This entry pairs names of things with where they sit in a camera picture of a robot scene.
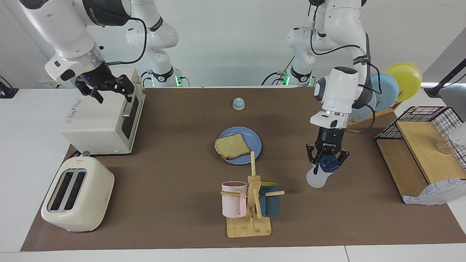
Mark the black clamp base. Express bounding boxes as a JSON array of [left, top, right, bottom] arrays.
[[0, 76, 19, 99]]

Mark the white toaster oven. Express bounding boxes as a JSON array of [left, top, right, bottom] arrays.
[[60, 68, 146, 155]]

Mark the translucent bottle navy cap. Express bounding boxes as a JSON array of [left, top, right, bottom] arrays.
[[306, 155, 340, 188]]

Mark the blue round plate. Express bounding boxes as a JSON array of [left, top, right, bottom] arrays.
[[217, 126, 262, 165]]

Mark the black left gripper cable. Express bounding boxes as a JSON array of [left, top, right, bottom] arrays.
[[309, 0, 382, 134]]

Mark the white patterned cloth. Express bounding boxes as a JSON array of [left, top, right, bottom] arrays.
[[402, 177, 466, 206]]

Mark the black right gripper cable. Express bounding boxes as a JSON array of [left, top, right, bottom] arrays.
[[104, 16, 148, 66]]

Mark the pink mug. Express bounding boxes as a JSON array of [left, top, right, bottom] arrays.
[[221, 181, 248, 218]]

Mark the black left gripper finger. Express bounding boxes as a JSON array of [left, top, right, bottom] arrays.
[[336, 148, 350, 169], [306, 143, 323, 175]]

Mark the yellow plate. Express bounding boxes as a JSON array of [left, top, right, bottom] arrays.
[[385, 63, 423, 103]]

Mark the wooden mug tree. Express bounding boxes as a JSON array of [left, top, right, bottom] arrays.
[[221, 151, 285, 238]]

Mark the light blue plate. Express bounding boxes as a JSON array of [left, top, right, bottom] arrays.
[[370, 72, 399, 112]]

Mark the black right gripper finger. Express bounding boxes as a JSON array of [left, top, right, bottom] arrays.
[[113, 75, 135, 103], [75, 78, 104, 104]]

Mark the wooden shelf with wire basket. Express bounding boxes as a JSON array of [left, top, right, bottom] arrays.
[[375, 106, 466, 204]]

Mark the clear glass cup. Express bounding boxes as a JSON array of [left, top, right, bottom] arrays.
[[435, 140, 456, 155]]

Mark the grey plate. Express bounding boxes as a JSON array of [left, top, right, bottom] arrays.
[[350, 98, 377, 121]]

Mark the teal mug yellow inside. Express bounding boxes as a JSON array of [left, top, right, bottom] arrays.
[[258, 181, 280, 218]]

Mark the toasted bread slice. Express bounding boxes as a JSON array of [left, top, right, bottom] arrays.
[[214, 133, 250, 159]]

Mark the wooden plate rack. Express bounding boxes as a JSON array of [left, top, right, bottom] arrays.
[[348, 91, 403, 126]]

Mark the white power socket box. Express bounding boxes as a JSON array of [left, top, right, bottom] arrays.
[[39, 78, 77, 89]]

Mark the cream two-slot toaster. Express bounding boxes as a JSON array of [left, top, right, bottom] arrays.
[[41, 151, 115, 233]]

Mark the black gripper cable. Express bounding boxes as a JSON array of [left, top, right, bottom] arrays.
[[104, 16, 148, 66], [309, 0, 382, 134]]

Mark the brown table mat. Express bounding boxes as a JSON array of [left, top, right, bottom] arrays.
[[20, 87, 466, 252]]

